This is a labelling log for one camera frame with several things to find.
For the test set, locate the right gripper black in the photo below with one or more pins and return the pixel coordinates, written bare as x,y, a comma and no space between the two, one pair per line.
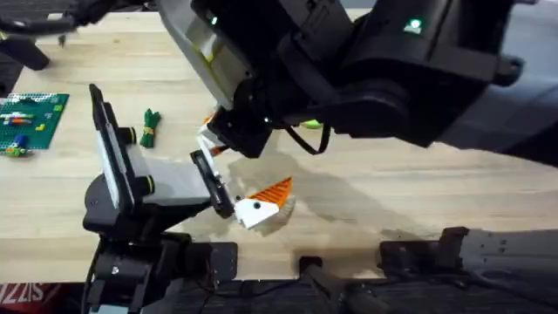
261,87

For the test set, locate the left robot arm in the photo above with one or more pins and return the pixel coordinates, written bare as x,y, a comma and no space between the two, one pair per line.
131,270

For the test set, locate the green toy vegetable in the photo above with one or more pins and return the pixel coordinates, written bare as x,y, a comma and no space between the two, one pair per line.
150,128

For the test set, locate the black mounting rail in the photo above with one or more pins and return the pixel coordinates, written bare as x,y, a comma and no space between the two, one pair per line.
270,298

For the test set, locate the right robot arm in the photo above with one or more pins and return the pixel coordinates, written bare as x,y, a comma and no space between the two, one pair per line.
436,87

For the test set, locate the lime green disc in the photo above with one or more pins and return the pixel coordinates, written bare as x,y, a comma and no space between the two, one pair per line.
311,124

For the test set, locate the left wrist upright black plate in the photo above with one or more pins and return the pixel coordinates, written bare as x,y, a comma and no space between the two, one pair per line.
114,157

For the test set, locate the right wrist upright black plate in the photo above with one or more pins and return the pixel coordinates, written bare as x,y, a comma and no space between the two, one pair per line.
209,56

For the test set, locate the green board with toy blocks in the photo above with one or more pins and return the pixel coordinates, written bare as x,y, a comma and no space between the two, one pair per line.
30,122

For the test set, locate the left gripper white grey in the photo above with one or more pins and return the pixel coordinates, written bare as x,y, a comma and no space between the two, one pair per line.
174,181

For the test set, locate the red printed box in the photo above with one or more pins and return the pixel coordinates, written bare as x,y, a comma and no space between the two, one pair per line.
26,296

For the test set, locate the wrist upright black plate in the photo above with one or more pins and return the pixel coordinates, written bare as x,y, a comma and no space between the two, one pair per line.
209,56
114,157

